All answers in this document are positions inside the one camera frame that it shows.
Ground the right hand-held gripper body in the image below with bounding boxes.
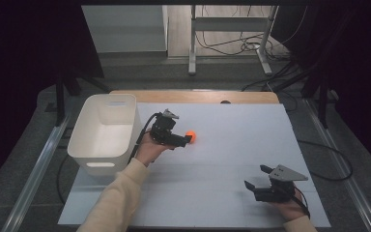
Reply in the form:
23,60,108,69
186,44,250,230
253,163,310,204

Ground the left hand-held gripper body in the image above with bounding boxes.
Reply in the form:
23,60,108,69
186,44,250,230
149,108,188,149

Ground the person's right hand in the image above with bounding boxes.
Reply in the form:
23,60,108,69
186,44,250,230
273,188,311,223

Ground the person's left hand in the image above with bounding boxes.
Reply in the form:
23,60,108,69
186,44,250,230
134,130,176,167

